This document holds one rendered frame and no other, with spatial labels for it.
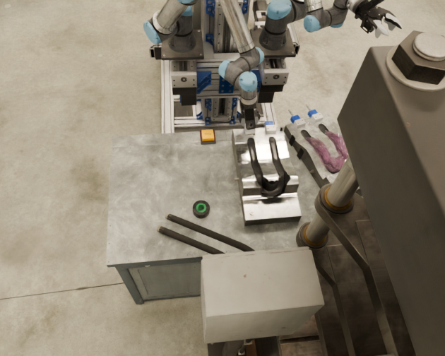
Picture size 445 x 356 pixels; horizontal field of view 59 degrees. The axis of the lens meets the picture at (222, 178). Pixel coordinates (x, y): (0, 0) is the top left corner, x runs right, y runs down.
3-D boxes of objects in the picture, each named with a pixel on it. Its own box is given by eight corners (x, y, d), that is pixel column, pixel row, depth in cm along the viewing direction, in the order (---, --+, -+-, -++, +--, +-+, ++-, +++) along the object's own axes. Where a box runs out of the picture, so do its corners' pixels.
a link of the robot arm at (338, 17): (318, 23, 186) (323, 3, 177) (335, 16, 189) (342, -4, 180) (328, 33, 183) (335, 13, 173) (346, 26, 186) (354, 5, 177)
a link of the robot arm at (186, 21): (198, 27, 202) (197, 4, 190) (178, 39, 197) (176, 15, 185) (181, 16, 206) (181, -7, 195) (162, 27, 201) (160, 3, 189)
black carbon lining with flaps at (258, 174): (245, 140, 199) (247, 128, 191) (276, 138, 200) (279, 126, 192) (256, 200, 181) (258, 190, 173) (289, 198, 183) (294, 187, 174)
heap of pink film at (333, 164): (301, 139, 202) (305, 129, 196) (330, 129, 207) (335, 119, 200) (328, 179, 190) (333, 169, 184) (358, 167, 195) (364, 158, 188)
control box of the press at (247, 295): (200, 338, 230) (199, 244, 105) (251, 333, 233) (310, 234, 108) (203, 381, 218) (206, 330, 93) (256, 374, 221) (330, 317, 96)
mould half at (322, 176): (283, 131, 212) (287, 118, 203) (324, 118, 218) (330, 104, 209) (332, 208, 189) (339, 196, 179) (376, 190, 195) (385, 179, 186)
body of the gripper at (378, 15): (382, 27, 169) (364, 12, 174) (388, 11, 161) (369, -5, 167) (368, 34, 168) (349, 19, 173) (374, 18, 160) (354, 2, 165)
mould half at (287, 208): (231, 140, 207) (233, 123, 196) (279, 137, 210) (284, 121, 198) (244, 225, 182) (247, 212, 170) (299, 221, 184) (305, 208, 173)
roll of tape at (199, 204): (212, 212, 184) (212, 208, 181) (199, 222, 181) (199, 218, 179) (203, 200, 187) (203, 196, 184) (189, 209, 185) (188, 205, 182)
